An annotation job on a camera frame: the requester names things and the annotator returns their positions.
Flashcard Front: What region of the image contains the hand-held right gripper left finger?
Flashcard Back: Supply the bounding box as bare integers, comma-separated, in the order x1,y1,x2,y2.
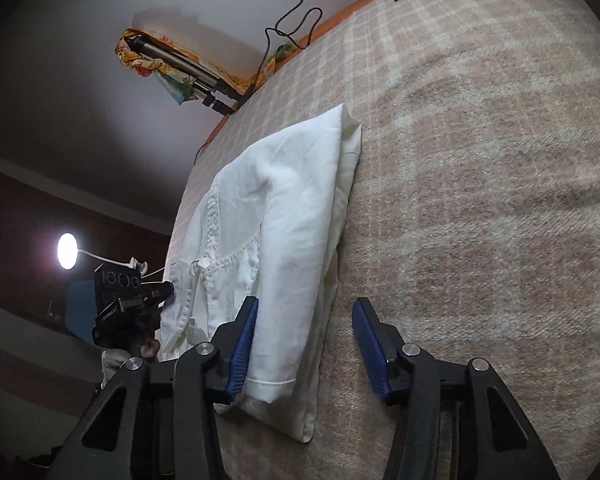
52,295,260,480

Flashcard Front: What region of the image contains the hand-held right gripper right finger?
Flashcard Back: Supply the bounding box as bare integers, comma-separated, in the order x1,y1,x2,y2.
352,297,561,480

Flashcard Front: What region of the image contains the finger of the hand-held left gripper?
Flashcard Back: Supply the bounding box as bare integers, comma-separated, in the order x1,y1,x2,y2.
142,281,176,311

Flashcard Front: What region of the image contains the white long-sleeved shirt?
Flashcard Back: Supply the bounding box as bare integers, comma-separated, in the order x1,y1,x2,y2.
157,103,363,443

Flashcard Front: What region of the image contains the person's left hand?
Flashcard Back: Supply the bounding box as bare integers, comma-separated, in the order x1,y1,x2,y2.
130,332,162,363

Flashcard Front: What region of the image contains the blue chair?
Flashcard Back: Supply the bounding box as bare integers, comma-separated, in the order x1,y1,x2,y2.
62,280,98,336

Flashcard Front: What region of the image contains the white clip lamp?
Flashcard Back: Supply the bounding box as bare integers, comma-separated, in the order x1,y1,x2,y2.
57,232,148,273

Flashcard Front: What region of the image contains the beige checked blanket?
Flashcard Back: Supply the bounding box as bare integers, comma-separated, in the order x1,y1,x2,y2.
167,0,600,480

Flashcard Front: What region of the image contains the colourful patterned scarf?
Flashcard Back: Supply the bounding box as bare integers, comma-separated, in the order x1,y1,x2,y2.
114,27,301,107

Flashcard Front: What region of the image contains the folded metal tripod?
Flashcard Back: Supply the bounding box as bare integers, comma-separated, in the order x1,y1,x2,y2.
130,35,241,113

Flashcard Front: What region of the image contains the orange patterned bedsheet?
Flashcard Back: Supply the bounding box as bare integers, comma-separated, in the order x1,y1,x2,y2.
202,0,431,146

